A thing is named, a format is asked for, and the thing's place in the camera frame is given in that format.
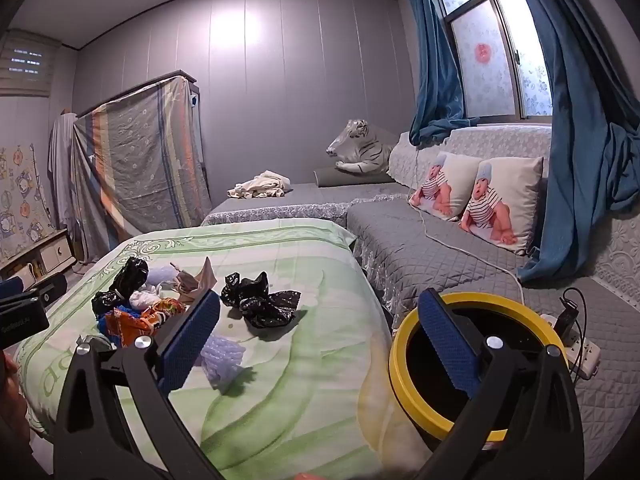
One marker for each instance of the short blue curtain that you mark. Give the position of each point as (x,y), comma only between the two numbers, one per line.
(435,60)

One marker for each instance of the low white cabinet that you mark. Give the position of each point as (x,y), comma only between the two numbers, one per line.
(55,255)

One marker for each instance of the green floral blanket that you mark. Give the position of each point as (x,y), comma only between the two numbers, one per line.
(300,385)

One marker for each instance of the long blue curtain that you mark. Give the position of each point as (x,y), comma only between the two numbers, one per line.
(580,135)

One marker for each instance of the striped bed sheet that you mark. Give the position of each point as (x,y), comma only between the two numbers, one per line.
(140,160)

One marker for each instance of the purple foam net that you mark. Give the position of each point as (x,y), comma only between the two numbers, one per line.
(222,360)

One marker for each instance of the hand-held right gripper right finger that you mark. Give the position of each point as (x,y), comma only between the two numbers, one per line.
(450,345)

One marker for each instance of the window blind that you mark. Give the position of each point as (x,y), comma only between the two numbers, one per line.
(25,65)

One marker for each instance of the cream cloth pile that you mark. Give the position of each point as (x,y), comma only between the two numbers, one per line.
(260,186)

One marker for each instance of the blue wrapper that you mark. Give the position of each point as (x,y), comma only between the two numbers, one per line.
(107,327)

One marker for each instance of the white tiger plush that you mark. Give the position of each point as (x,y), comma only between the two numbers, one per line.
(367,152)

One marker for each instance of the black plastic bag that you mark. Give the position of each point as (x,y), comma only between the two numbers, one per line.
(260,305)
(127,277)

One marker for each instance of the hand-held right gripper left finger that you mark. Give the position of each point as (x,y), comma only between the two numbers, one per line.
(187,345)

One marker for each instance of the white power strip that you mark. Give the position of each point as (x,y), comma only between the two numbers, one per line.
(585,355)

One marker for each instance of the black charger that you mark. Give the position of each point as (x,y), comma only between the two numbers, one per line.
(565,320)

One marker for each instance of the baby print cushion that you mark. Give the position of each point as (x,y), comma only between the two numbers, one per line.
(450,180)
(505,200)

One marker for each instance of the orange snack wrapper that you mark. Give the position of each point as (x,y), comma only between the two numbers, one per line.
(150,322)

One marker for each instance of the white tissue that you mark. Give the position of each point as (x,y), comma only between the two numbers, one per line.
(142,299)

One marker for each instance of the grey hanging garment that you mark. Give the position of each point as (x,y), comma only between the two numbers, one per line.
(61,170)

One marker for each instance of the cartoon print cloth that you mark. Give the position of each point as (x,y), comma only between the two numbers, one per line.
(22,200)

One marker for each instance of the red window sticker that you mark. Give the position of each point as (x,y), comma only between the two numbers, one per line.
(482,53)

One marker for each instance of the grey bolster pillow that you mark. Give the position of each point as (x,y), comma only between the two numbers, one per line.
(330,177)

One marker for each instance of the grey quilted sofa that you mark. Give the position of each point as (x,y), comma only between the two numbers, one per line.
(425,245)

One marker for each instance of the yellow rimmed black bin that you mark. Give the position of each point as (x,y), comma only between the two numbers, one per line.
(398,355)

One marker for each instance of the frosted window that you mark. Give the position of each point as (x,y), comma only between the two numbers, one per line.
(485,80)

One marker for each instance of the brown paper piece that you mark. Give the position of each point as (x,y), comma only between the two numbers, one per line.
(197,282)

